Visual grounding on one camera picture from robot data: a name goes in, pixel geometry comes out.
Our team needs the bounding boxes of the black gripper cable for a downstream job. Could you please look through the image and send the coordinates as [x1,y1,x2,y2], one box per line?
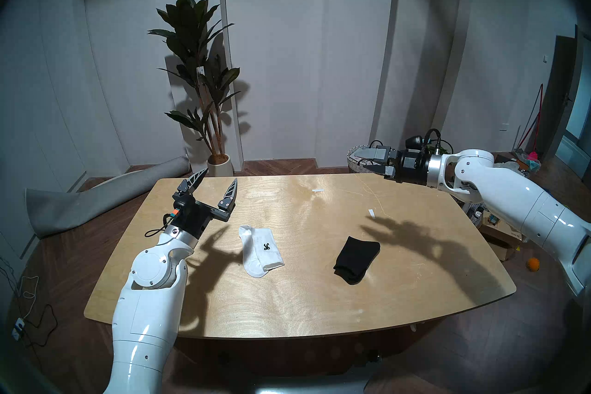
[145,213,174,238]
[422,129,455,153]

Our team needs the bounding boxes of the thin floor cable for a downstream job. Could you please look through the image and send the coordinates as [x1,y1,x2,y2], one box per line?
[0,257,58,347]

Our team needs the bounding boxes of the dark grey door leaf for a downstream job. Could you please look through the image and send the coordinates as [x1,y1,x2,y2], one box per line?
[540,35,578,158]

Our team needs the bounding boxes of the red handled broom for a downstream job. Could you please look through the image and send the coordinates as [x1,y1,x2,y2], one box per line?
[517,84,544,160]

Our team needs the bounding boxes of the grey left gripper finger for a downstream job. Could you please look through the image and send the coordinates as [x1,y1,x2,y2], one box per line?
[218,178,238,213]
[179,168,208,194]

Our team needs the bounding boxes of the wicker basket with black handles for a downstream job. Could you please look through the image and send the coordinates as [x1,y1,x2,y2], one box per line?
[347,140,391,174]

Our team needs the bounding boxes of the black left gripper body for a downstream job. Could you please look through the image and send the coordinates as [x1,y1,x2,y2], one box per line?
[173,194,229,239]

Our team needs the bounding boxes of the white plant pot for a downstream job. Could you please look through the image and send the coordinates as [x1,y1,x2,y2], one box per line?
[207,154,234,177]

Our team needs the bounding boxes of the tall dark green plant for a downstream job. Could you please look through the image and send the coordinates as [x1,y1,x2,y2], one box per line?
[148,0,241,158]

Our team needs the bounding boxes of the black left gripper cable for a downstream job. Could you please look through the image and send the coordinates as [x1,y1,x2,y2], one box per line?
[145,213,174,238]

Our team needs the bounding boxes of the brown cardboard box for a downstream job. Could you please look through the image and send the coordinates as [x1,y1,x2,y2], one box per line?
[478,213,525,262]

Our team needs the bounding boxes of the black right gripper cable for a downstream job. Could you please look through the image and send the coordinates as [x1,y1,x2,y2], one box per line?
[422,129,455,153]

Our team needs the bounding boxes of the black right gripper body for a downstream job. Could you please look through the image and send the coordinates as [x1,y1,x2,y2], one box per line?
[390,148,430,186]

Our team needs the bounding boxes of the rolled grey carpet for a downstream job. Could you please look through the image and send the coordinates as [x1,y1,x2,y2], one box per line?
[25,155,191,239]

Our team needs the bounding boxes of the white sock with black logo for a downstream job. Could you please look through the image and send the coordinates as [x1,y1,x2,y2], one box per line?
[239,225,285,279]

